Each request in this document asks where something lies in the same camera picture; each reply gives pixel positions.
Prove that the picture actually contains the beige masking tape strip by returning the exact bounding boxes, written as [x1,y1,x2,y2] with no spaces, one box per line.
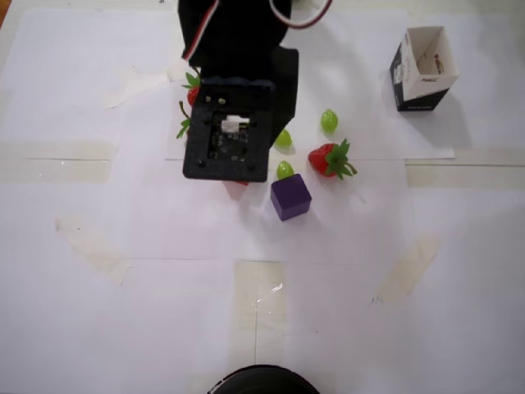
[103,64,176,110]
[373,232,443,308]
[54,213,132,287]

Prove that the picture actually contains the purple wooden cube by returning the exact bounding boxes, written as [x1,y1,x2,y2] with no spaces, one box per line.
[269,172,313,222]

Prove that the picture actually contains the red white black cable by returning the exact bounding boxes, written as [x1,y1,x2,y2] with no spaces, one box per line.
[268,0,334,30]
[181,0,223,66]

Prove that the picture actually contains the red plastic strawberry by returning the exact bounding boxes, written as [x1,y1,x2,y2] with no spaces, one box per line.
[181,67,203,106]
[176,101,194,140]
[308,138,358,181]

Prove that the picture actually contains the black round dome object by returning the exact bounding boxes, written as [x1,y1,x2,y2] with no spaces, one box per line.
[207,364,321,394]

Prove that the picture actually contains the clear tape strip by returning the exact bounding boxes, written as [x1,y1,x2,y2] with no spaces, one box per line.
[233,260,287,373]
[0,140,115,185]
[404,148,525,189]

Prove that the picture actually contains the white and black cardboard box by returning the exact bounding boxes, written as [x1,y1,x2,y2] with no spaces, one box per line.
[389,25,460,112]

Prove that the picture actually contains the white paper sheet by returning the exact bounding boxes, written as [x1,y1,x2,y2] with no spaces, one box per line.
[163,8,457,161]

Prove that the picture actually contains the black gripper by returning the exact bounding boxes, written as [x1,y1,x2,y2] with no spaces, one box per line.
[190,45,299,146]

